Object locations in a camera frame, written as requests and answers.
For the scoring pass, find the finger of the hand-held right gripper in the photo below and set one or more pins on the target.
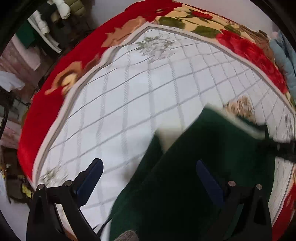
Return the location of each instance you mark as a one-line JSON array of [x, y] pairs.
[[282, 149]]

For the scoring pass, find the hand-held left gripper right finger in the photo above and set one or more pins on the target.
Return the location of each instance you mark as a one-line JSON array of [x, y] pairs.
[[211, 183]]

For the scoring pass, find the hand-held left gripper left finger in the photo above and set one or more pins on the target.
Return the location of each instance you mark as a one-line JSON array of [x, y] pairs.
[[89, 183]]

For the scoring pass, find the green varsity jacket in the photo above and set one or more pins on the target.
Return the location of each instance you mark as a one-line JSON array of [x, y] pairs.
[[185, 162]]

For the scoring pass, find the red floral blanket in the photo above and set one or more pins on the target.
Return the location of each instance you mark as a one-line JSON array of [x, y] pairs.
[[39, 111]]

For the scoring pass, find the white diamond-pattern quilted mat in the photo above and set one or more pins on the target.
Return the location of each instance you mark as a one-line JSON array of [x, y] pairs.
[[129, 102]]

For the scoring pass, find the blue duvet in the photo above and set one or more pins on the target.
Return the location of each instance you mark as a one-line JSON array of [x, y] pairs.
[[285, 58]]

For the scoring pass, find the pink bedding pile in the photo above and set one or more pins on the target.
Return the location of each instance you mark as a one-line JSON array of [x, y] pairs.
[[9, 136]]

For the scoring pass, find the white folded cloth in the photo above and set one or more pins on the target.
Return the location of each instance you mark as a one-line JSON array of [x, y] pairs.
[[10, 81]]

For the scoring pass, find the pink towel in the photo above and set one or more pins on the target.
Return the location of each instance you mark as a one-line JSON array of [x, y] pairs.
[[25, 55]]

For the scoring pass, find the green hanging garment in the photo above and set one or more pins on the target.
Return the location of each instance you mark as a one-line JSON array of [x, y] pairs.
[[26, 36]]

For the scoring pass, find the white puffer jacket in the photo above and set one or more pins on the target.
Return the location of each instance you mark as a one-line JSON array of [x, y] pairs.
[[61, 9]]

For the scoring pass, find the olive puffer jacket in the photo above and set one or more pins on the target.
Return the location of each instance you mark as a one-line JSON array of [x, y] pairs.
[[77, 7]]

